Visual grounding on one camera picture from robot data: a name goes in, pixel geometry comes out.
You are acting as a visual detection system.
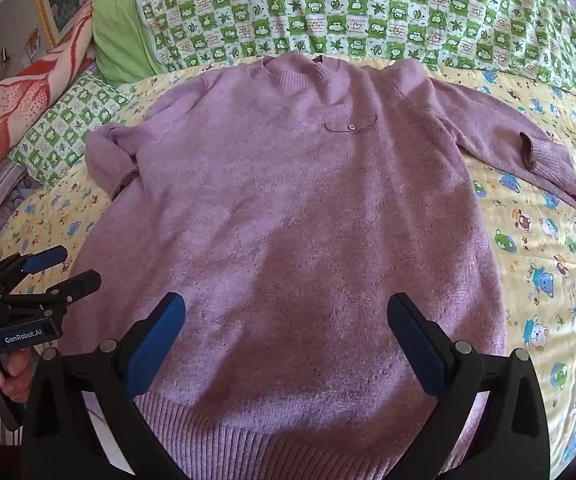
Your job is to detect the green checkered pillow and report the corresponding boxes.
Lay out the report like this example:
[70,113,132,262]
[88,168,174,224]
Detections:
[10,71,134,188]

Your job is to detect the green checkered quilt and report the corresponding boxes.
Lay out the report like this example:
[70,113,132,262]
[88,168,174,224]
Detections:
[135,0,576,103]

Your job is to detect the red floral blanket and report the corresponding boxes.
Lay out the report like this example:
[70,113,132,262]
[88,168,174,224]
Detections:
[0,2,99,191]

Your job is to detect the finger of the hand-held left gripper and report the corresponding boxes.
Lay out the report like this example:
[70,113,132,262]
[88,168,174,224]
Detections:
[3,270,102,318]
[0,246,69,286]

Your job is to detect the person's left hand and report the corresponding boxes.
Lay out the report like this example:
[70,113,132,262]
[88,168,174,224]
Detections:
[0,345,35,406]

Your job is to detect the yellow bear print bedsheet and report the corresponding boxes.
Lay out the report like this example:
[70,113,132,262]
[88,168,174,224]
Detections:
[0,57,576,480]

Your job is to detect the plain green pillow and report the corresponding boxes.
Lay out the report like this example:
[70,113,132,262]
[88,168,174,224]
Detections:
[92,0,169,83]

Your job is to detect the purple knit sweater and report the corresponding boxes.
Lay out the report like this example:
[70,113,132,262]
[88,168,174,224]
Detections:
[60,51,576,480]

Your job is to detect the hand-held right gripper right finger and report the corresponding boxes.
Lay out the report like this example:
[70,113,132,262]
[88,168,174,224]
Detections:
[387,292,551,480]

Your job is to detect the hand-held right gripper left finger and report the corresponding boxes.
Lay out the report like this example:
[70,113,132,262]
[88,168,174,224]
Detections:
[19,292,189,480]

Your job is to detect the grey striped cloth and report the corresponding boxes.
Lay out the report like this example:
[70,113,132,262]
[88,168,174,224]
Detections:
[0,160,44,231]

